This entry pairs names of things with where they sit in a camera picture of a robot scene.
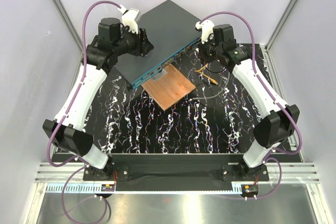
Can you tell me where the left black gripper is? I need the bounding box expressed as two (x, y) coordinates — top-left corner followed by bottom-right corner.
(113, 24), (153, 57)

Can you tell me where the grey ethernet cable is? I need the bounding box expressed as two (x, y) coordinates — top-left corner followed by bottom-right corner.
(193, 73), (232, 101)

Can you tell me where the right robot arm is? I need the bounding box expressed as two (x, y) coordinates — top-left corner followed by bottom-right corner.
(195, 20), (300, 180)

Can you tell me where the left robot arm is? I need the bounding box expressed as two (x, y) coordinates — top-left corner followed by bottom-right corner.
(43, 17), (154, 180)

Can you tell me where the wooden board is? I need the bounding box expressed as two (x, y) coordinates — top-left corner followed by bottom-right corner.
(141, 64), (196, 111)

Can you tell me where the black marble pattern mat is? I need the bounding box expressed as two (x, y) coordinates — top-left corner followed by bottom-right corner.
(54, 43), (296, 154)

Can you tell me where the black cable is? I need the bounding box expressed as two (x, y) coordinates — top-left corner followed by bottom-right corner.
(198, 62), (228, 74)

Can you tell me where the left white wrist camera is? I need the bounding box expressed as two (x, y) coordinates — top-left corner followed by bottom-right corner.
(118, 5), (142, 34)

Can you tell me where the teal network switch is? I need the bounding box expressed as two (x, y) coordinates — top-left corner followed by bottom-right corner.
(115, 0), (199, 89)

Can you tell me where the yellow ethernet cable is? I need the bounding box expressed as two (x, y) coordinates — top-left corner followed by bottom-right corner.
(194, 62), (217, 86)

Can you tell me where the grey metal bracket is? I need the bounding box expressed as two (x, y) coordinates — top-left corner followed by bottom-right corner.
(151, 69), (167, 81)

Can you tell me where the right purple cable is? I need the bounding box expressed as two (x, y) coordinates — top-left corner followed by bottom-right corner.
(199, 11), (305, 201)

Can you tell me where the purple cable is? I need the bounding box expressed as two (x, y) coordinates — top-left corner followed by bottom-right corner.
(46, 0), (123, 222)
(199, 11), (305, 201)

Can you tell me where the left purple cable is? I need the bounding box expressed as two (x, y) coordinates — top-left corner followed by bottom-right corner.
(46, 0), (123, 222)

